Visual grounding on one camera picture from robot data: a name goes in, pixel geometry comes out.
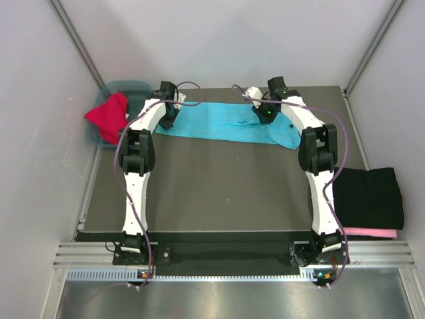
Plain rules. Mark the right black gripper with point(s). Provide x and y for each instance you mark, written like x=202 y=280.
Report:
x=261 y=117

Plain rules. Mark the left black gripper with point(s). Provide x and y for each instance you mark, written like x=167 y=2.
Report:
x=168 y=123

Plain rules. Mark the cyan t shirt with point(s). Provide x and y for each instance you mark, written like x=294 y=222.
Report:
x=234 y=123

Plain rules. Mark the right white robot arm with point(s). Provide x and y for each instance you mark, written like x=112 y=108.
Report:
x=317 y=155

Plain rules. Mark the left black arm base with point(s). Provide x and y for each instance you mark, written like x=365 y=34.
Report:
x=134 y=252

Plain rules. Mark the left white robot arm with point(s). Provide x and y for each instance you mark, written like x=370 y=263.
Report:
x=137 y=155

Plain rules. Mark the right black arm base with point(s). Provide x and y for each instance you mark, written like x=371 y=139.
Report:
x=302 y=254

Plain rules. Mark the red t shirt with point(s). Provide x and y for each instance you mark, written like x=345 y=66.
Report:
x=110 y=117

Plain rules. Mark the black folded t shirt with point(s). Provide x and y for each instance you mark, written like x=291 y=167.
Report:
x=369 y=199

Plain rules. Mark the pink folded t shirt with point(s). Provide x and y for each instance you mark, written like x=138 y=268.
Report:
x=369 y=232

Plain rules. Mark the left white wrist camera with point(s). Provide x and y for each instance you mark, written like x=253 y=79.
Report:
x=180 y=101

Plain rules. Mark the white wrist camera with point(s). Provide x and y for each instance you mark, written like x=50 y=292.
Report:
x=180 y=101
x=253 y=95

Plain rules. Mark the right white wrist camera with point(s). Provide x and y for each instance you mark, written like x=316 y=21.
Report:
x=253 y=95

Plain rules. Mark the left aluminium corner post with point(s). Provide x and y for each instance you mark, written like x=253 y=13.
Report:
x=60 y=11

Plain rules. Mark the aluminium corner post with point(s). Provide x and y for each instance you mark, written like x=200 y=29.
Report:
x=60 y=11
x=384 y=26

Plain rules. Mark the grey slotted cable duct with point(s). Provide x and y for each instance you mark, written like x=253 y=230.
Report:
x=138 y=275

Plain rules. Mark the right aluminium corner post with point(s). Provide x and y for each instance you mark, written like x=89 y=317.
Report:
x=384 y=26

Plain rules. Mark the aluminium front rail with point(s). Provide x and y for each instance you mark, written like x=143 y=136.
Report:
x=369 y=254

